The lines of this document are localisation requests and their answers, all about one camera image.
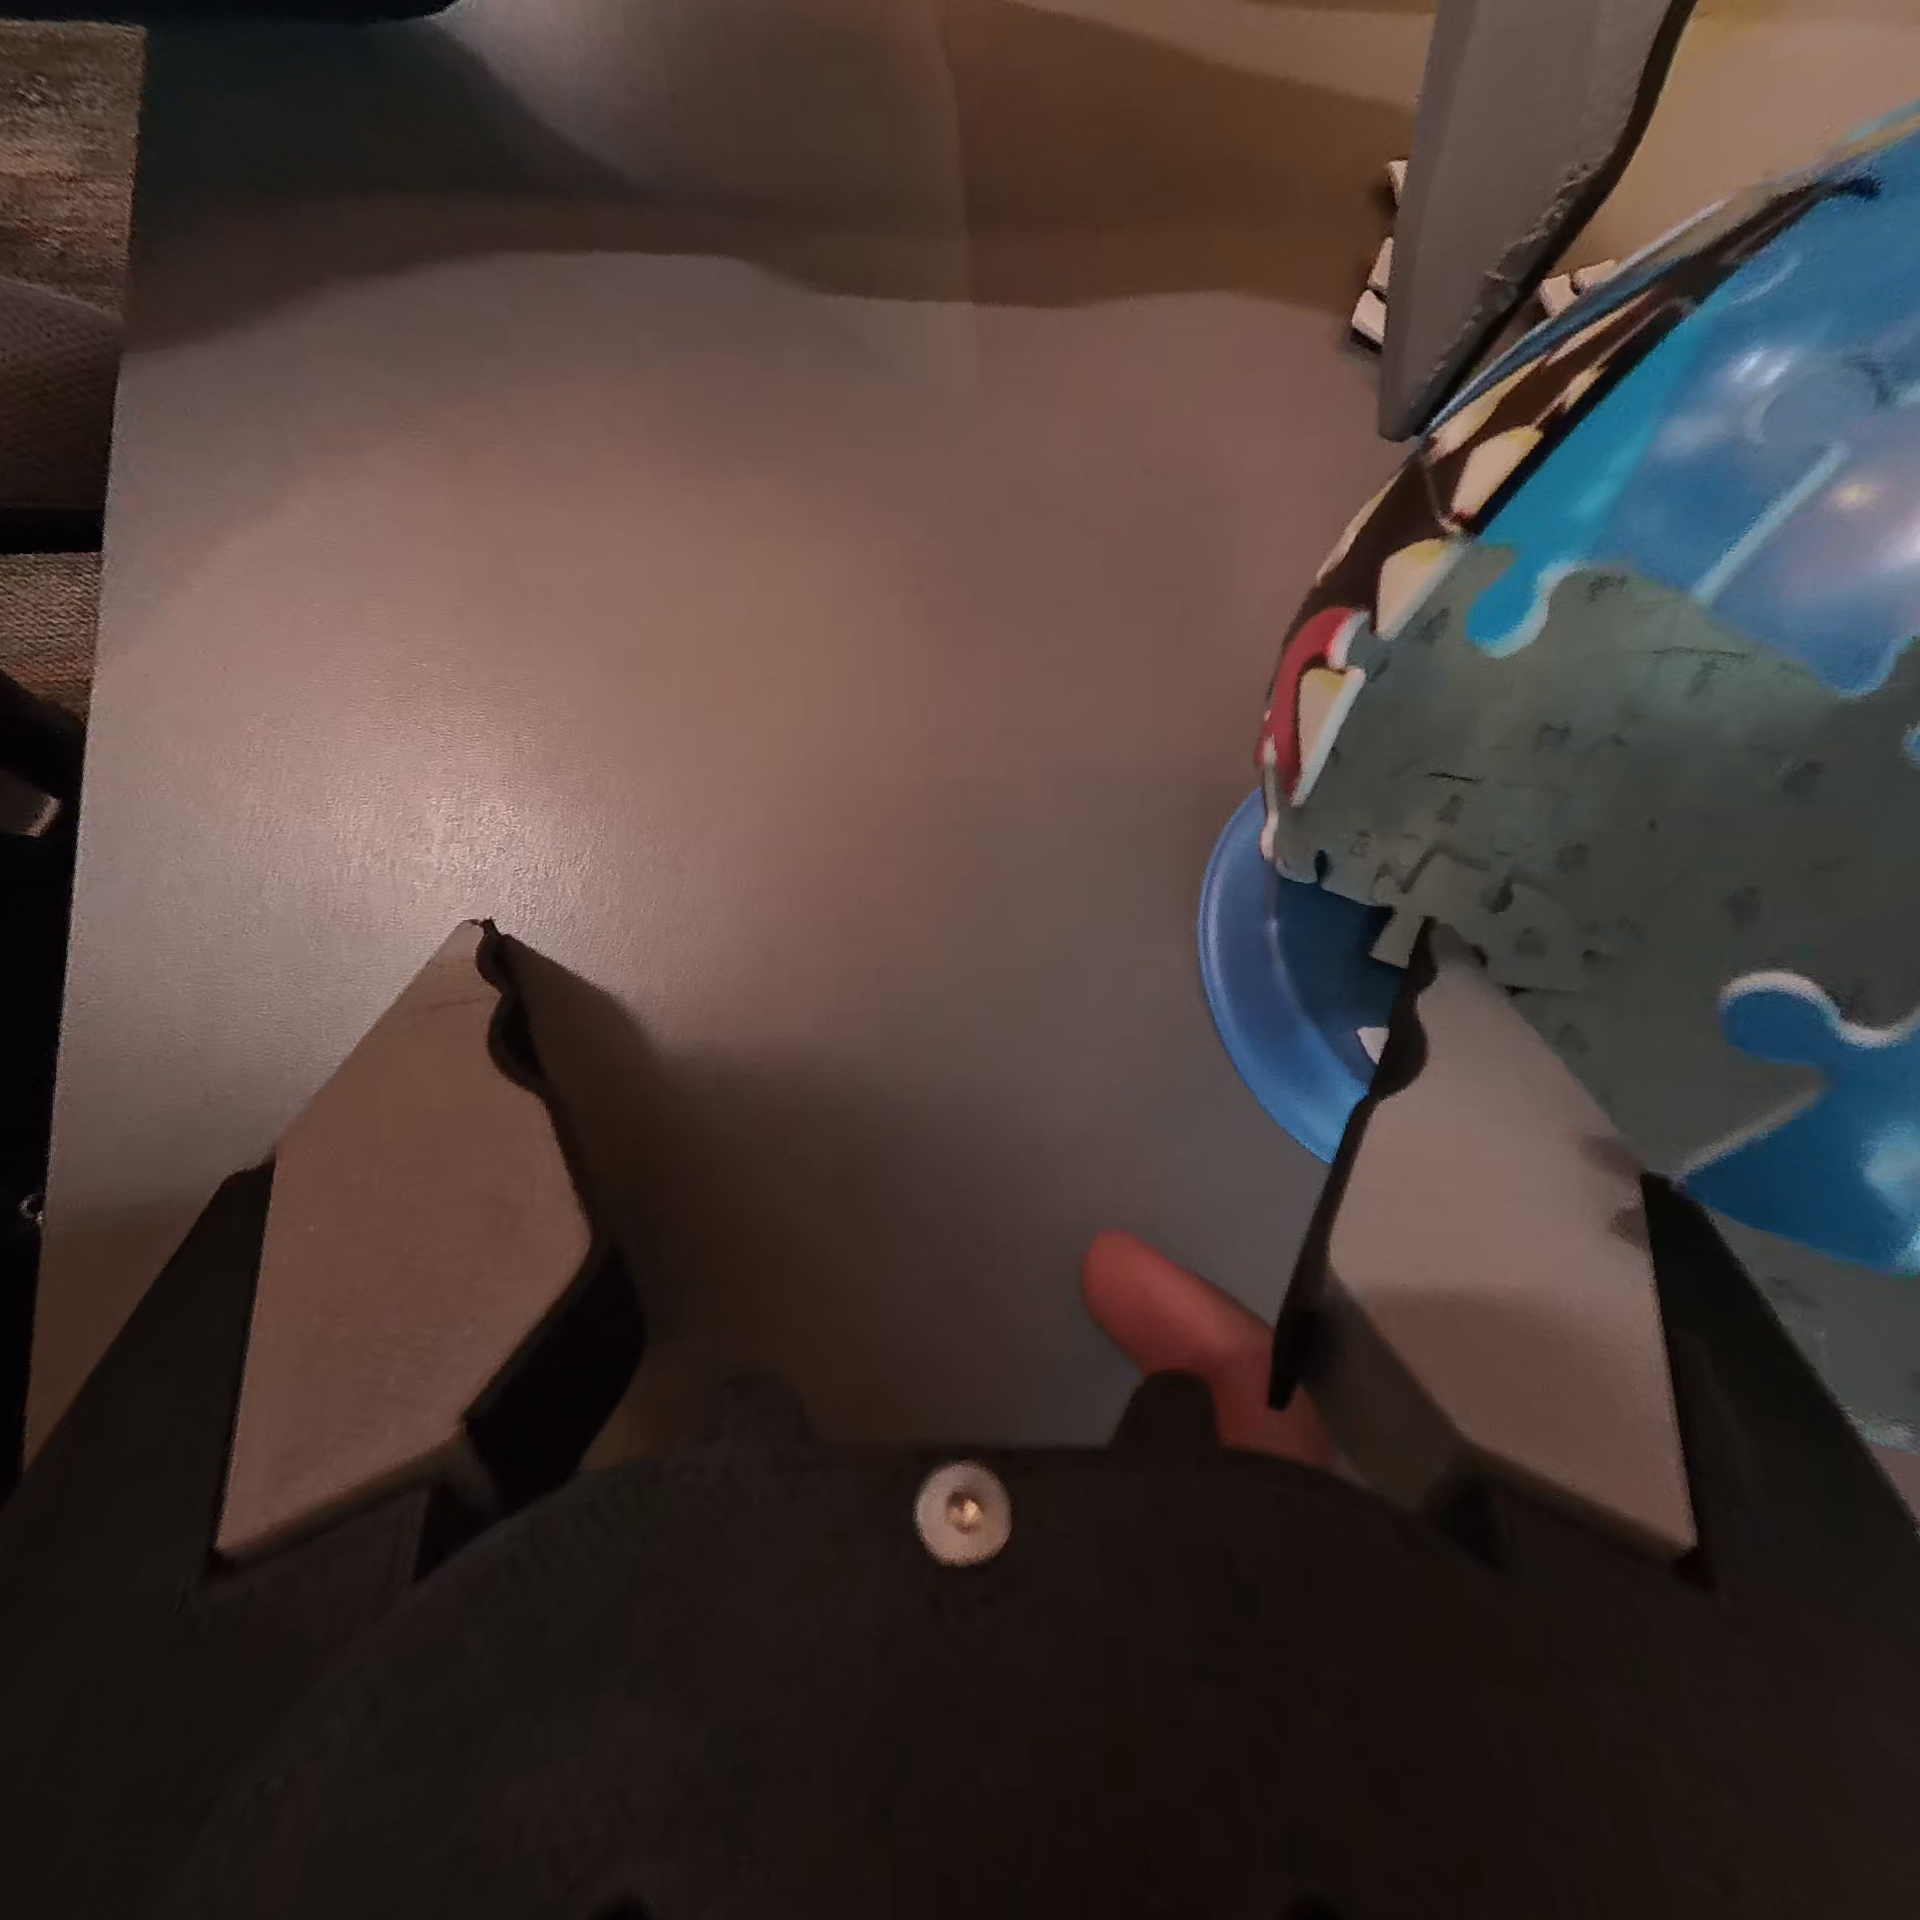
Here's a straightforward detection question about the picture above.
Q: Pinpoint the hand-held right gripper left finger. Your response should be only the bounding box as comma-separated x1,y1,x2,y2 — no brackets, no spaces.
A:
213,920,650,1562

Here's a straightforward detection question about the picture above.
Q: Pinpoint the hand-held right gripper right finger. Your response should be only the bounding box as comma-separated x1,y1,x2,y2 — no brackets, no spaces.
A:
1266,938,1701,1562

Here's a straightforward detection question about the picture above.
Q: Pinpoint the person's right hand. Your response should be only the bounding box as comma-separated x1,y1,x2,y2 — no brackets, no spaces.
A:
1082,1230,1338,1467

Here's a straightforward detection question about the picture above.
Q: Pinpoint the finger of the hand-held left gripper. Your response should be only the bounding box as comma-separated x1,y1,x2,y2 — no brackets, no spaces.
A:
1376,0,1701,442

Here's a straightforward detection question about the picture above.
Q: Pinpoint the blue puzzle ball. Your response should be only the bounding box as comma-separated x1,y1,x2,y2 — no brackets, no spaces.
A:
1262,113,1920,1285

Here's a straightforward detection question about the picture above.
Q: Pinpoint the blue round ball stand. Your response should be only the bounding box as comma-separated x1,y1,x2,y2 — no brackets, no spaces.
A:
1198,787,1442,1171

